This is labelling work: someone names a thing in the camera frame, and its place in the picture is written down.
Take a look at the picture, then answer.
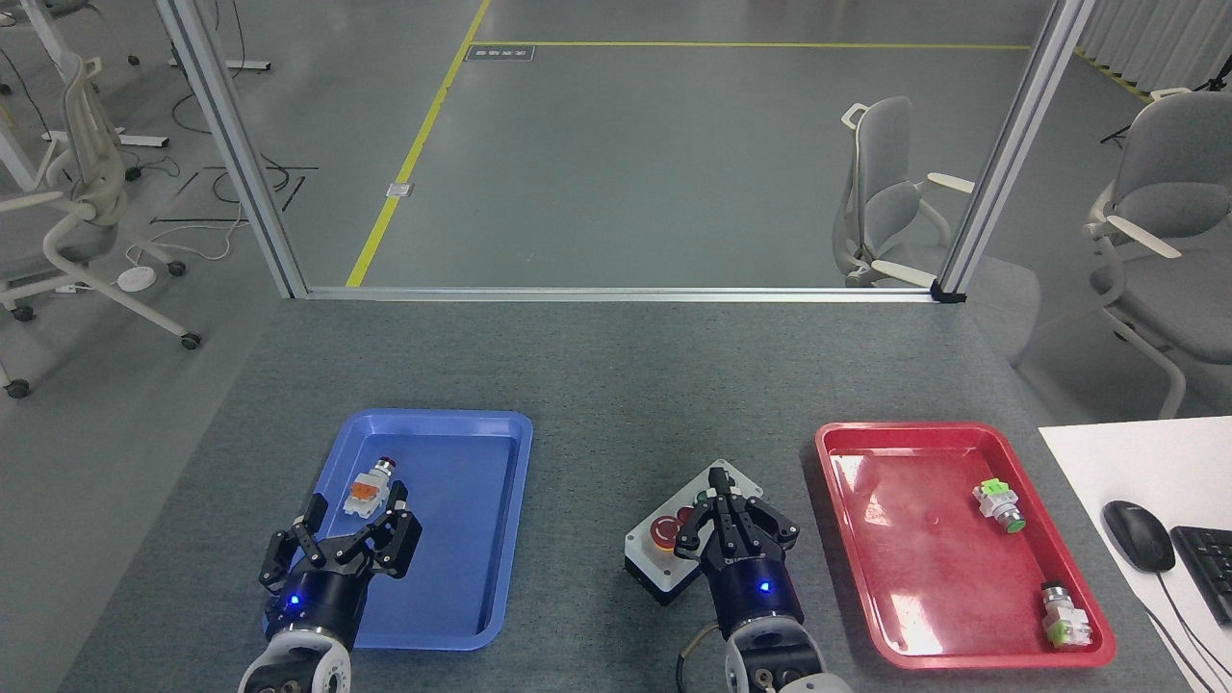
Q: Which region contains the white desk leg base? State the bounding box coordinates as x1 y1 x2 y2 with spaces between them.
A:
19 0 170 150

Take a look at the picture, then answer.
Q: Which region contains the black computer mouse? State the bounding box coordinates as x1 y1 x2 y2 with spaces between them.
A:
1102 500 1177 575

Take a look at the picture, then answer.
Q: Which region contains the silver aluminium crossbar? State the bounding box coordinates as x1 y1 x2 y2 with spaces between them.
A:
303 285 939 304

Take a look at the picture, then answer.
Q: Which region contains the white desk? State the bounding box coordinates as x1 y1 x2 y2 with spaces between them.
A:
1038 416 1232 693

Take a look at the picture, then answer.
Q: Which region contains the black keyboard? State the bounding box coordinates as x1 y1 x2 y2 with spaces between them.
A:
1169 525 1232 628

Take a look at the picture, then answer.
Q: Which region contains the silver push button green block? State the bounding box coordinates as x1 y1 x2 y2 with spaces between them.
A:
1039 580 1094 650

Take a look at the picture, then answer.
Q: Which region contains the silver aluminium post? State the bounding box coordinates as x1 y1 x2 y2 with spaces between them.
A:
932 0 1096 301
154 0 309 300

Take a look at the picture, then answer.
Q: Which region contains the blue plastic tray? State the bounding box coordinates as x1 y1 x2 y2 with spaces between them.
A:
262 409 534 652

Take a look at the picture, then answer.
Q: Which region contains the green push button switch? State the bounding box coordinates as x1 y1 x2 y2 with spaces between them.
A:
972 477 1028 535

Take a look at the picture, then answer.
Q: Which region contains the grey office chair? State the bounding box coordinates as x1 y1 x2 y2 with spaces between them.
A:
1083 89 1232 421
832 94 979 290

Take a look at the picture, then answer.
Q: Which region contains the white mesh office chair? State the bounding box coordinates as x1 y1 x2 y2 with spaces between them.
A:
0 53 204 400

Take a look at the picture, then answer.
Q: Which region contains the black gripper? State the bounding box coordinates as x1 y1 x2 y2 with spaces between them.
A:
673 466 807 640
257 480 424 650

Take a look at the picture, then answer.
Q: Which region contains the red push button orange block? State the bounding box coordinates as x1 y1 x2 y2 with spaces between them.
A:
343 456 399 522

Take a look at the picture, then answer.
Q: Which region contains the grey control box with buttons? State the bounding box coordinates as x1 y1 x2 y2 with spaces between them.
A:
624 458 765 607

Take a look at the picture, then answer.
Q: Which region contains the black mouse cable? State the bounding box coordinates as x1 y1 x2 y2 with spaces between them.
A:
1134 568 1228 693

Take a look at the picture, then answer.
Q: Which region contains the red plastic tray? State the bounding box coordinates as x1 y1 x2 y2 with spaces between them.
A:
814 421 1117 670

